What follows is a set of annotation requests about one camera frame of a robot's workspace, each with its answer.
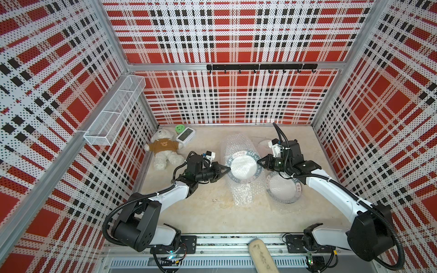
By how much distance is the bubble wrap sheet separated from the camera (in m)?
0.75

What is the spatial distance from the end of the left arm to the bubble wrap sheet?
0.08m

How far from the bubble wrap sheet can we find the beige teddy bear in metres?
0.32

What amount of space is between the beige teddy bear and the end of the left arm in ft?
0.86

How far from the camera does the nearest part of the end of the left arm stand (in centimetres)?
68

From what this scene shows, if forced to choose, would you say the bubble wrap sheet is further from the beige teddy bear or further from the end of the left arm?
the beige teddy bear

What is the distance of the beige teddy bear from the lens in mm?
950
